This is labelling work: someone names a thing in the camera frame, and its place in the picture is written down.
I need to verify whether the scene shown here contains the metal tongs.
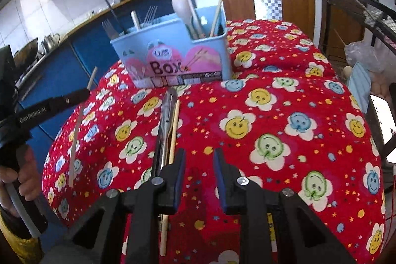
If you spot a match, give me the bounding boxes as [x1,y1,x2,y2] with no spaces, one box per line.
[154,89,179,181]

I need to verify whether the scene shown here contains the person's left hand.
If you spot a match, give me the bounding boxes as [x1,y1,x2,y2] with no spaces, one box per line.
[0,148,41,216]

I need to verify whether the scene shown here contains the metal fork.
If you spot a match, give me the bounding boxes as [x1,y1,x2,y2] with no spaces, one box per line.
[102,20,120,39]
[144,6,158,25]

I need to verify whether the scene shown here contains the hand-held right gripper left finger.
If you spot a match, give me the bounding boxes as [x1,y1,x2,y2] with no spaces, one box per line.
[63,148,186,264]

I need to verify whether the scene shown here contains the light blue utensil box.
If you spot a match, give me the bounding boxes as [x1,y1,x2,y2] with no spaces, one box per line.
[110,6,233,88]

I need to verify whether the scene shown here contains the black chopstick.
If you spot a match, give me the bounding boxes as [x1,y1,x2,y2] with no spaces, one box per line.
[101,0,127,35]

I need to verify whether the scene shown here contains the metal wok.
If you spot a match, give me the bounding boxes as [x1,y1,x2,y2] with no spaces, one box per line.
[12,38,41,67]

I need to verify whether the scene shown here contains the black wire rack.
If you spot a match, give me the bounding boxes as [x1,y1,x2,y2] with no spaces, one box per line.
[322,0,396,67]

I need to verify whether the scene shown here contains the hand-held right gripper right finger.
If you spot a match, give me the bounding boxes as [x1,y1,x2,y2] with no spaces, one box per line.
[213,148,356,264]

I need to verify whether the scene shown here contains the metal kettle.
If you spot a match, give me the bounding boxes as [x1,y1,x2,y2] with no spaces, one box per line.
[42,33,61,52]

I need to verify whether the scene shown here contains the white plastic spoon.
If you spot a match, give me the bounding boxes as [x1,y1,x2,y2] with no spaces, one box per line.
[172,0,201,39]

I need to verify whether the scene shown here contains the blue face mask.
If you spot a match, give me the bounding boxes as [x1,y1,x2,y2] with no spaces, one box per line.
[349,62,372,104]

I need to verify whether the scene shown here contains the red smiley flower tablecloth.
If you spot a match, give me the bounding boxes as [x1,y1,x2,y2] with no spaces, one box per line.
[42,18,387,264]

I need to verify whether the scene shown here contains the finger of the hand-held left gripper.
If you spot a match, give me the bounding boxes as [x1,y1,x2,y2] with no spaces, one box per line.
[43,88,91,115]

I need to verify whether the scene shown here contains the clear plastic bag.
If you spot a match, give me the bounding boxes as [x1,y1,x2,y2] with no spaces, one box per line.
[344,41,381,73]

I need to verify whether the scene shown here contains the pale chopstick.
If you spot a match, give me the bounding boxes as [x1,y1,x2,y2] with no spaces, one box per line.
[69,67,98,188]

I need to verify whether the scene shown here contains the wooden chopstick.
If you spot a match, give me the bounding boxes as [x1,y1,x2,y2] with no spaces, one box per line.
[210,0,227,37]
[160,99,180,257]

